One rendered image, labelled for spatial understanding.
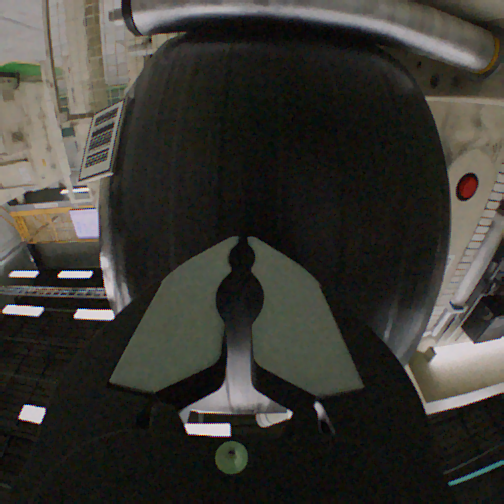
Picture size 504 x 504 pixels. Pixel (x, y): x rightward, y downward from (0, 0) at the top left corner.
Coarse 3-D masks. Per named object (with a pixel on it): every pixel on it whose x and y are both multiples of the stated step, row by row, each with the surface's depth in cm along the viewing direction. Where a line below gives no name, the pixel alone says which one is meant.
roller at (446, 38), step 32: (128, 0) 13; (160, 0) 13; (192, 0) 13; (224, 0) 13; (256, 0) 13; (288, 0) 13; (320, 0) 13; (352, 0) 13; (384, 0) 13; (160, 32) 16; (320, 32) 16; (352, 32) 15; (384, 32) 15; (416, 32) 14; (448, 32) 13; (480, 32) 13; (480, 64) 15
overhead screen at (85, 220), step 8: (80, 208) 349; (88, 208) 348; (72, 216) 351; (80, 216) 353; (88, 216) 354; (96, 216) 356; (80, 224) 360; (88, 224) 362; (96, 224) 363; (80, 232) 368; (88, 232) 369; (96, 232) 371
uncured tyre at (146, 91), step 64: (192, 64) 14; (256, 64) 14; (320, 64) 14; (384, 64) 15; (128, 128) 13; (192, 128) 13; (256, 128) 13; (320, 128) 13; (384, 128) 13; (128, 192) 13; (192, 192) 13; (256, 192) 13; (320, 192) 13; (384, 192) 13; (448, 192) 14; (128, 256) 14; (192, 256) 13; (320, 256) 13; (384, 256) 13; (384, 320) 14
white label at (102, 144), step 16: (96, 112) 15; (112, 112) 14; (96, 128) 15; (112, 128) 14; (96, 144) 14; (112, 144) 14; (96, 160) 14; (112, 160) 13; (80, 176) 14; (96, 176) 14
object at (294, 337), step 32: (256, 256) 10; (256, 288) 9; (288, 288) 8; (256, 320) 7; (288, 320) 7; (320, 320) 7; (256, 352) 6; (288, 352) 6; (320, 352) 6; (256, 384) 6; (288, 384) 5; (320, 384) 5; (352, 384) 5; (288, 416) 7
